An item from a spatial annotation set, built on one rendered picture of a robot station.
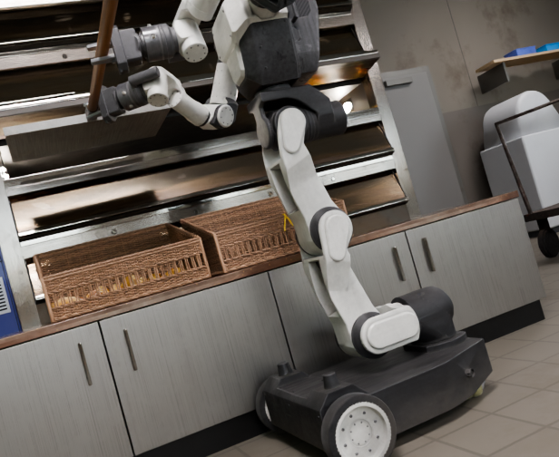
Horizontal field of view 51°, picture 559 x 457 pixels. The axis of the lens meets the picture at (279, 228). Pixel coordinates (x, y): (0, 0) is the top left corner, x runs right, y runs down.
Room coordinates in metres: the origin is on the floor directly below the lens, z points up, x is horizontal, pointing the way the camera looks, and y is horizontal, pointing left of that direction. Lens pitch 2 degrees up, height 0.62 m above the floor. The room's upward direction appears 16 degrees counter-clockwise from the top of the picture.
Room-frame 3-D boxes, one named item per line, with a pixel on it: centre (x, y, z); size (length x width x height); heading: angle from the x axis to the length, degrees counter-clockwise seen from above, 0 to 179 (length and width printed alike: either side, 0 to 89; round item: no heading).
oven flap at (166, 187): (2.65, 0.18, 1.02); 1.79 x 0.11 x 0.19; 111
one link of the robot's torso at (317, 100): (1.85, -0.16, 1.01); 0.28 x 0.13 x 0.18; 112
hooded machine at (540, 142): (6.36, -2.88, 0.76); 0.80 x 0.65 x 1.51; 112
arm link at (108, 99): (1.85, 0.39, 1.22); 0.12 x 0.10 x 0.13; 77
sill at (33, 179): (2.67, 0.19, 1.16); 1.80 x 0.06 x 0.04; 111
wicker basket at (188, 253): (2.18, 0.62, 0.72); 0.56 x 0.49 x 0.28; 113
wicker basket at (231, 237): (2.41, 0.07, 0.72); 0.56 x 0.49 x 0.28; 112
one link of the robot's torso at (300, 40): (1.84, -0.13, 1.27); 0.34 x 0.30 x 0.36; 18
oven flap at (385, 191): (2.65, 0.18, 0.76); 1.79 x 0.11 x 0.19; 111
